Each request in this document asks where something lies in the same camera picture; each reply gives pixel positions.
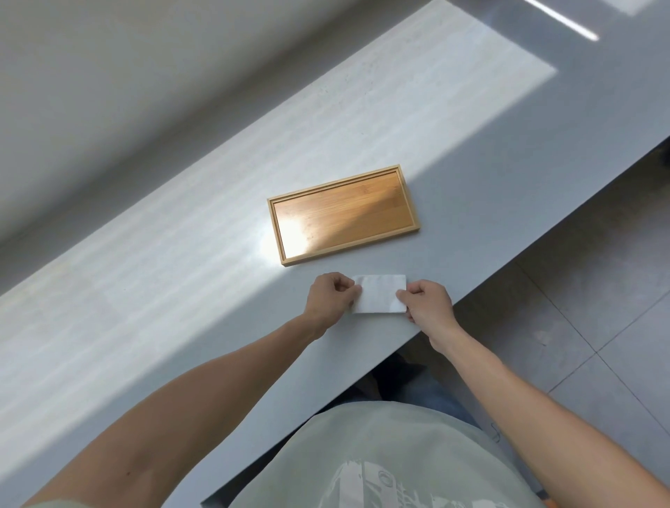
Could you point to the person's left hand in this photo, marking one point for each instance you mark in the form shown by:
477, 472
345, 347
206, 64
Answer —
325, 299

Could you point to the person's right hand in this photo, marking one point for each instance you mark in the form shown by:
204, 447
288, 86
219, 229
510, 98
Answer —
430, 306

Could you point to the person's left thumb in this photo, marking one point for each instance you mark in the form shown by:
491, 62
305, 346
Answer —
349, 283

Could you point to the person's right thumb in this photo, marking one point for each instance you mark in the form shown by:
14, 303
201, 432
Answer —
411, 289

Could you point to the white paper napkin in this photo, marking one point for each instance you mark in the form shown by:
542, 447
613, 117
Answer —
380, 294

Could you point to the person's right forearm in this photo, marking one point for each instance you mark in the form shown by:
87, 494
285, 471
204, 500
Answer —
544, 403

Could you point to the person's left forearm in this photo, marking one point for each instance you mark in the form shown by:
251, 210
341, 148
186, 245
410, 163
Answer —
172, 413

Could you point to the rectangular bamboo tray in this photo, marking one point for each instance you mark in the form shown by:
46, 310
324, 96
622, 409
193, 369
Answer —
343, 214

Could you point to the blue jeans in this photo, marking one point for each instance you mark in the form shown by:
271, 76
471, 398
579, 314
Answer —
418, 384

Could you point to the pale green printed shirt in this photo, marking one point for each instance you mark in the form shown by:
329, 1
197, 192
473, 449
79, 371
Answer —
387, 458

